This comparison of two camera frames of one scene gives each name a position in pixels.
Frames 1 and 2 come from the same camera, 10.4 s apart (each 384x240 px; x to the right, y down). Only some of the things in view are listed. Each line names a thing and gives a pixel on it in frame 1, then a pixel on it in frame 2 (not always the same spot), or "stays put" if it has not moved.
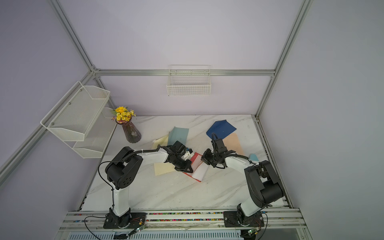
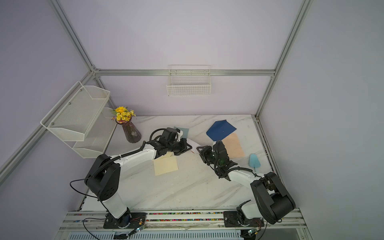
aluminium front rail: (184, 226) stays put
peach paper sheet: (231, 142) stays put
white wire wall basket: (189, 80) stays put
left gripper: (187, 165) → (184, 147)
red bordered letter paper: (199, 168) → (194, 145)
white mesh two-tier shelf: (80, 120) stays put
